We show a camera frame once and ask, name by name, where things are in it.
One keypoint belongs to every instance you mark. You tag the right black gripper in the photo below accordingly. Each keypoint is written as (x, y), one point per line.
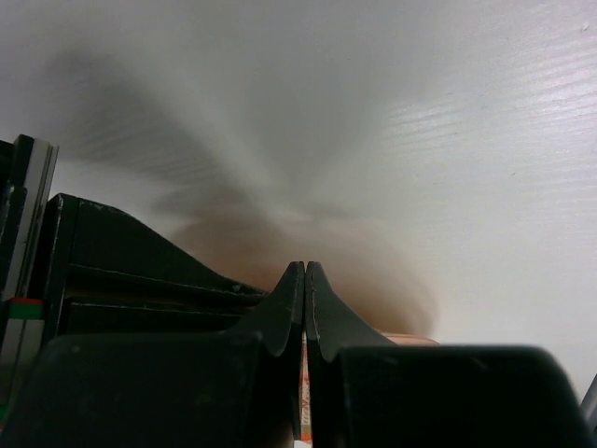
(107, 272)

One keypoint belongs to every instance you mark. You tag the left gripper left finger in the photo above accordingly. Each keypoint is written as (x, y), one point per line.
(235, 388)

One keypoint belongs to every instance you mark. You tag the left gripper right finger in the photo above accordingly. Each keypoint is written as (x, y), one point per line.
(367, 391)

